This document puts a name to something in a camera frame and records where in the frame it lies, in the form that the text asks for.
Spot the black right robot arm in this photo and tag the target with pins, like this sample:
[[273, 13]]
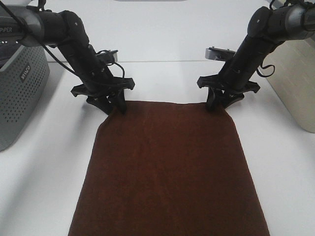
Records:
[[268, 28]]

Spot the beige plastic bin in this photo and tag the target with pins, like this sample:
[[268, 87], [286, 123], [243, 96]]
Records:
[[294, 79]]

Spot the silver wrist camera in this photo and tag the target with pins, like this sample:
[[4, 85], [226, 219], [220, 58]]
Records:
[[213, 53], [107, 56]]

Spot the brown towel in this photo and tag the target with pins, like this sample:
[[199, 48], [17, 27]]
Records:
[[166, 169]]

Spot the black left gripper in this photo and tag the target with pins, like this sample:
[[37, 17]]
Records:
[[114, 89]]

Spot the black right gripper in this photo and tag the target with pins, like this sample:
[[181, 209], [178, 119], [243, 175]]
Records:
[[231, 82]]

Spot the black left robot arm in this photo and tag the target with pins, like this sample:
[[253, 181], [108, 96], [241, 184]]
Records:
[[33, 26]]

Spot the grey perforated plastic basket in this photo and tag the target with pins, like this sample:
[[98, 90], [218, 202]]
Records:
[[24, 72]]

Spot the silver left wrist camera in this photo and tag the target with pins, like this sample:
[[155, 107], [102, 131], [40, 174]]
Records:
[[107, 56]]

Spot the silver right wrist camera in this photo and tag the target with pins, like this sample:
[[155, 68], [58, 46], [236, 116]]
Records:
[[213, 53]]

